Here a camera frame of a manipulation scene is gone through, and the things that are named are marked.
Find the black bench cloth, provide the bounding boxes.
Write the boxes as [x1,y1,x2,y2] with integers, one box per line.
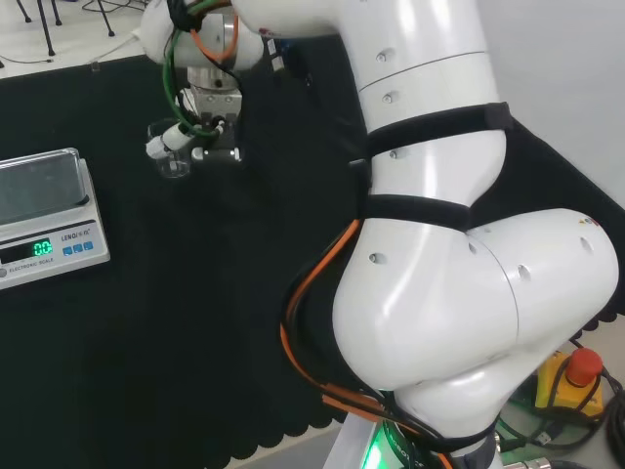
[0,36,625,469]

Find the black tripod legs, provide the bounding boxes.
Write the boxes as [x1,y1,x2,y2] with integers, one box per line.
[80,0,116,38]
[16,0,63,56]

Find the thin black floor cable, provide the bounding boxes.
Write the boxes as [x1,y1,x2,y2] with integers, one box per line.
[0,52,55,69]

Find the yellow stop button box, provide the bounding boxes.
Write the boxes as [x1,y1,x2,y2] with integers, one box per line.
[534,346,607,422]

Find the electronic balance with steel pan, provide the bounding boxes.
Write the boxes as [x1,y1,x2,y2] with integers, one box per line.
[0,147,112,291]

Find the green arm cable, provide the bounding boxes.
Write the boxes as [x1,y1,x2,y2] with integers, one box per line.
[162,0,222,137]

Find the small clear glass beaker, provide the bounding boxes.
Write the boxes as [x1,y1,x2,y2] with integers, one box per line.
[146,119,192,180]

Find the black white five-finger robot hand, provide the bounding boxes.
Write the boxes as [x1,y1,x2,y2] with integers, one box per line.
[145,87,244,170]

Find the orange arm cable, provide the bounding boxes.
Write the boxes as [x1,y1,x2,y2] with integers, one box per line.
[279,218,451,469]

